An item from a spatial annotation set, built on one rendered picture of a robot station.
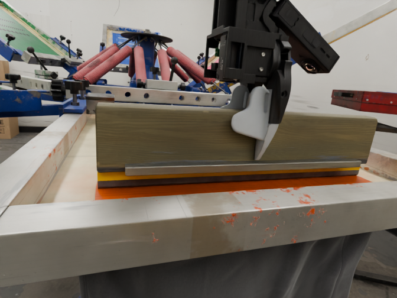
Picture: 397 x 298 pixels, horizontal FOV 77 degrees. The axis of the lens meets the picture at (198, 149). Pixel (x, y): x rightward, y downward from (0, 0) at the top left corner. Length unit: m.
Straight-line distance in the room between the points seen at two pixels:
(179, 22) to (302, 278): 4.87
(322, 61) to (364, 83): 2.46
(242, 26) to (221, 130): 0.12
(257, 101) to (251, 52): 0.06
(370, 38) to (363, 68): 0.26
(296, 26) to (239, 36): 0.08
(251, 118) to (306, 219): 0.13
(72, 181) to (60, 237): 0.16
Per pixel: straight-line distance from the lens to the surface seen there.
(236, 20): 0.31
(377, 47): 2.83
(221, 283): 0.38
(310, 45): 0.36
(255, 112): 0.31
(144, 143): 0.29
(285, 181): 0.39
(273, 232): 0.23
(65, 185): 0.34
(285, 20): 0.34
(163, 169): 0.29
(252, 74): 0.30
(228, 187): 0.34
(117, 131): 0.29
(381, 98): 1.37
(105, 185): 0.32
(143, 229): 0.19
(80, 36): 4.94
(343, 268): 0.52
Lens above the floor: 1.09
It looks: 15 degrees down
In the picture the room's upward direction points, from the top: 5 degrees clockwise
